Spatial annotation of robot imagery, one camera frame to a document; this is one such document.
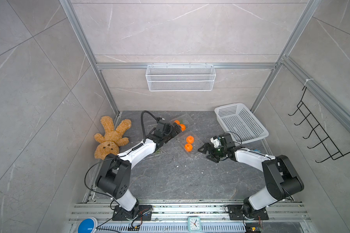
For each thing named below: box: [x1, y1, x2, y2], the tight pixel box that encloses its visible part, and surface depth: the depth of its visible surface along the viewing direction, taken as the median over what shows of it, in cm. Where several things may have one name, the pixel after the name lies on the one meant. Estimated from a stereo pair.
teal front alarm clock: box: [187, 216, 203, 233], surface depth 70 cm
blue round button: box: [77, 216, 99, 233], surface depth 70 cm
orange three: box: [178, 123, 187, 132], surface depth 106 cm
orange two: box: [184, 143, 193, 152], surface depth 95 cm
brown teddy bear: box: [94, 116, 132, 161], surface depth 97 cm
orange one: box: [186, 135, 195, 144], surface depth 100 cm
